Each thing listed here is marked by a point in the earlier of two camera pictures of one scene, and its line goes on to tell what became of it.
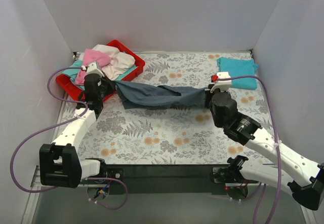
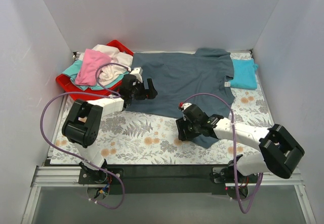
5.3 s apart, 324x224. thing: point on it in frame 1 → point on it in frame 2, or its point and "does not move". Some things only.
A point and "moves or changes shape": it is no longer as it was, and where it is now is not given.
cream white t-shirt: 119,61 does not move
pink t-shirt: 90,56 does not move
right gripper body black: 208,98 → 186,128
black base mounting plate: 158,179 does not move
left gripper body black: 109,85 → 145,90
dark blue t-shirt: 130,96 moves or changes shape
